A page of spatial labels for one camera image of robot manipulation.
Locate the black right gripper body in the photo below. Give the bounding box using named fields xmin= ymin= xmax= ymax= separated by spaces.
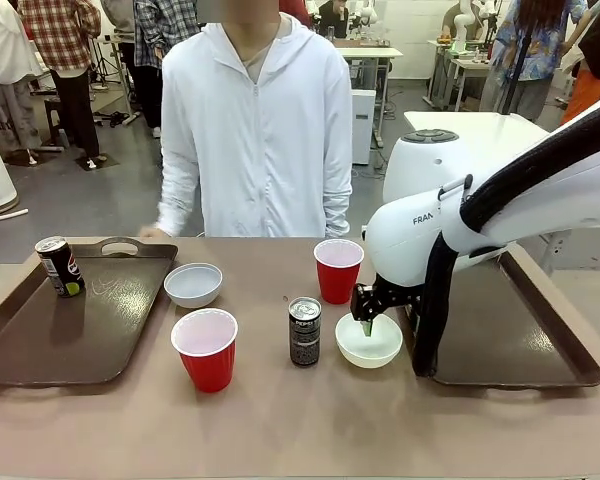
xmin=350 ymin=282 xmax=424 ymax=321

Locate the white bowl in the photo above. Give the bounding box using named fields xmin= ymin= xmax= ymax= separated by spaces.
xmin=163 ymin=262 xmax=224 ymax=309
xmin=334 ymin=312 xmax=404 ymax=370

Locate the red plastic cup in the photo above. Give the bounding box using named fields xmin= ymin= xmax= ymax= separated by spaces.
xmin=313 ymin=238 xmax=365 ymax=306
xmin=170 ymin=307 xmax=239 ymax=394

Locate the white cabinet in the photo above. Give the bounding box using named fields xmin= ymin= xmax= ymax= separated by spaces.
xmin=351 ymin=89 xmax=379 ymax=166

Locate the person in white hoodie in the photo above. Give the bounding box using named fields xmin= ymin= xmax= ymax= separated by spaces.
xmin=157 ymin=0 xmax=354 ymax=239

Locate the white background table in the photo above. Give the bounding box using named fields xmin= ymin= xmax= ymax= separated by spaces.
xmin=335 ymin=45 xmax=405 ymax=147

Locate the brown plastic tray with scratches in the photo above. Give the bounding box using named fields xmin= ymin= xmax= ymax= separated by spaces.
xmin=0 ymin=236 xmax=180 ymax=387

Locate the black tripod pole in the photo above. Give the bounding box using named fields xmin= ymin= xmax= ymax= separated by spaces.
xmin=499 ymin=0 xmax=536 ymax=116

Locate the seated person in black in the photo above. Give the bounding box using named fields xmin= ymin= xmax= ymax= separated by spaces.
xmin=316 ymin=0 xmax=352 ymax=40

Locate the person in colourful patterned shirt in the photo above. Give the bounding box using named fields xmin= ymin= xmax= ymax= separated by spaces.
xmin=479 ymin=0 xmax=592 ymax=122

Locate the black Pepsi can green spot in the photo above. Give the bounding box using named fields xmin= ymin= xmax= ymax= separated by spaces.
xmin=34 ymin=236 xmax=87 ymax=299

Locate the person in orange trousers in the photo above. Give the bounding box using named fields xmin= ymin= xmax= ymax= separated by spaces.
xmin=558 ymin=0 xmax=600 ymax=126

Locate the person in blue plaid shirt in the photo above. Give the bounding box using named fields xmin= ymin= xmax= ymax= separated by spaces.
xmin=101 ymin=0 xmax=202 ymax=140

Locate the dark stool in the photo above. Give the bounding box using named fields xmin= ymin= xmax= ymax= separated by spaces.
xmin=42 ymin=97 xmax=72 ymax=149

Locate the person in red plaid shirt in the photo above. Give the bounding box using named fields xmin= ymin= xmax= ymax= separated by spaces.
xmin=17 ymin=0 xmax=109 ymax=170

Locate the person in white shirt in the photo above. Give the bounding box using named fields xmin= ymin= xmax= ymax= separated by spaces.
xmin=0 ymin=0 xmax=45 ymax=157

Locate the black cable sleeve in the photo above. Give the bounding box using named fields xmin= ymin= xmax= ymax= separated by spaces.
xmin=412 ymin=84 xmax=600 ymax=379

